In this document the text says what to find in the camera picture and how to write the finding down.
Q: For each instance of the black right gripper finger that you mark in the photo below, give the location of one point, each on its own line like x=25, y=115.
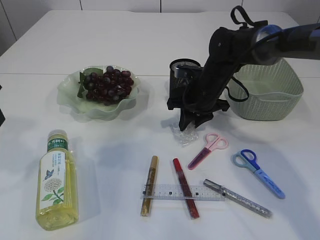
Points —
x=201, y=119
x=186, y=117

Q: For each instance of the green wavy glass plate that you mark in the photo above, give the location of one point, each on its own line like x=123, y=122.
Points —
x=68, y=90

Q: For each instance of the red glitter pen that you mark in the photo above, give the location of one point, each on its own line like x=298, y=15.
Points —
x=192, y=209

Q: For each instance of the purple grape bunch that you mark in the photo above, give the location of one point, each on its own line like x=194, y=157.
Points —
x=109, y=86

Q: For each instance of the green woven plastic basket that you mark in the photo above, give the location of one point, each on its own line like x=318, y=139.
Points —
x=273, y=91

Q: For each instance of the gold glitter pen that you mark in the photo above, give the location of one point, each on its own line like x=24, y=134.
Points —
x=150, y=185

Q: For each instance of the silver glitter pen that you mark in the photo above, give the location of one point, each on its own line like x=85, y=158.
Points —
x=239, y=199

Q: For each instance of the yellow tea bottle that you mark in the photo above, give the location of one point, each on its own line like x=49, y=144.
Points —
x=57, y=194

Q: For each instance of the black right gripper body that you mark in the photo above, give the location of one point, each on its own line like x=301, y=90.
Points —
x=202, y=95

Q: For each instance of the clear plastic sheet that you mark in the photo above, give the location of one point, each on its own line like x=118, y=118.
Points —
x=185, y=137

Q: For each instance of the pink scissors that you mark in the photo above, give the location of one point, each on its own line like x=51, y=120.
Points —
x=214, y=142

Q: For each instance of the clear plastic ruler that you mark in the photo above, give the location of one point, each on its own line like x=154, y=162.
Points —
x=175, y=192

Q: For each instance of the blue scissors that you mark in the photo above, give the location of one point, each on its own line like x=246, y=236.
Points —
x=247, y=158

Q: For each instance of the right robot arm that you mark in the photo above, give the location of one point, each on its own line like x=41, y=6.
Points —
x=261, y=43

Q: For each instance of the black mesh pen holder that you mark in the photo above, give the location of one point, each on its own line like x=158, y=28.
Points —
x=182, y=72

